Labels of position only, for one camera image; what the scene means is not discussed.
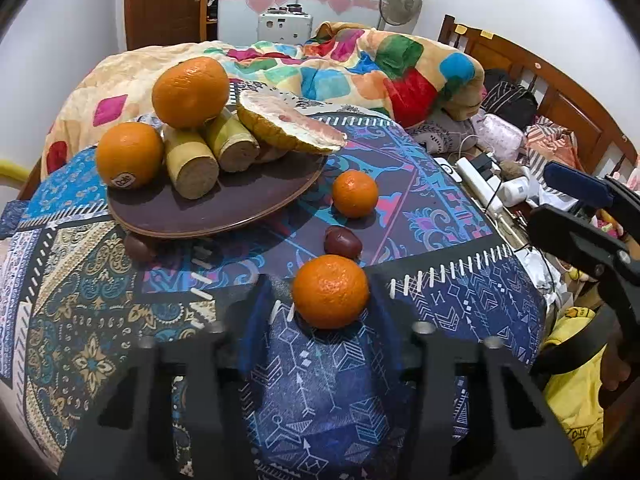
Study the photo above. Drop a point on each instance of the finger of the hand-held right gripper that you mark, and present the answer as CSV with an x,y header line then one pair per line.
x,y
575,184
570,230

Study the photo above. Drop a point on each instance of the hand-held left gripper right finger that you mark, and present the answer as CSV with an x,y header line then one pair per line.
x,y
392,310

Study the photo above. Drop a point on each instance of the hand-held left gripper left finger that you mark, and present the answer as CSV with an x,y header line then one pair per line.
x,y
250,320

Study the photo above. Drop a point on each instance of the small tangerine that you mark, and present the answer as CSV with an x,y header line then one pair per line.
x,y
355,193
330,291

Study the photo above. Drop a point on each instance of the brown round plate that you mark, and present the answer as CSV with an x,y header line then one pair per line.
x,y
240,205

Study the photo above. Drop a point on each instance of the yellow sugarcane piece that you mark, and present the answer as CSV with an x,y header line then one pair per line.
x,y
192,170

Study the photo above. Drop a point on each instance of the yellow banana piece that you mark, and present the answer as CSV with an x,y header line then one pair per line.
x,y
235,147

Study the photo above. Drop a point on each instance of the melon slice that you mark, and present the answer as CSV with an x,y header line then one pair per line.
x,y
290,122

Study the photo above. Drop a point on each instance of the orange with sticker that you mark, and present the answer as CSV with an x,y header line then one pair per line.
x,y
130,152

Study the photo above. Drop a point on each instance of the large orange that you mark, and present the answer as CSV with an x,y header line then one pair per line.
x,y
190,92

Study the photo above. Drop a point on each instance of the person's right hand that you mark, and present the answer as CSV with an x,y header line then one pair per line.
x,y
616,370

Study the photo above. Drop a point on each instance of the striped fabric bag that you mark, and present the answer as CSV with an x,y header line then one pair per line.
x,y
555,142

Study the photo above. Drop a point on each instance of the pink quilted pouch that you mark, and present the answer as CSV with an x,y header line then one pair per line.
x,y
500,135

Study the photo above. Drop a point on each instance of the yellow printed cloth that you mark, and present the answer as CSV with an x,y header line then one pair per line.
x,y
575,400

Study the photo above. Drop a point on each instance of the wooden bed headboard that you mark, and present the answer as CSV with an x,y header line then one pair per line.
x,y
560,85

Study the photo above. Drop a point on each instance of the white power strip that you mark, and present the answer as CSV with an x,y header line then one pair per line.
x,y
475,177

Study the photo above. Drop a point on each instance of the black bag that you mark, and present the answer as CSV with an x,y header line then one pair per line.
x,y
510,97

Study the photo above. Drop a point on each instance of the blue patterned cloth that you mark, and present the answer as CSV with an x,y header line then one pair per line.
x,y
430,200

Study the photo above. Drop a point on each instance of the grey patterned pillow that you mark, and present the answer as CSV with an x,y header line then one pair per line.
x,y
445,132

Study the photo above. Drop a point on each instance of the colourful patchwork blanket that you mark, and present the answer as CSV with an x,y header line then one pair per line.
x,y
350,70

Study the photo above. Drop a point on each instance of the standing electric fan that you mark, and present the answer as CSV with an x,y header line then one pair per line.
x,y
400,2

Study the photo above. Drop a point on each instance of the white box appliance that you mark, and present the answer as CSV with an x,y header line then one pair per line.
x,y
284,27

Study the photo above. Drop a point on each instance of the brown wooden door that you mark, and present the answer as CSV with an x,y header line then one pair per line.
x,y
162,2

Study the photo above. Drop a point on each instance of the yellow padded rail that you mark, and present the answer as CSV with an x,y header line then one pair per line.
x,y
10,170

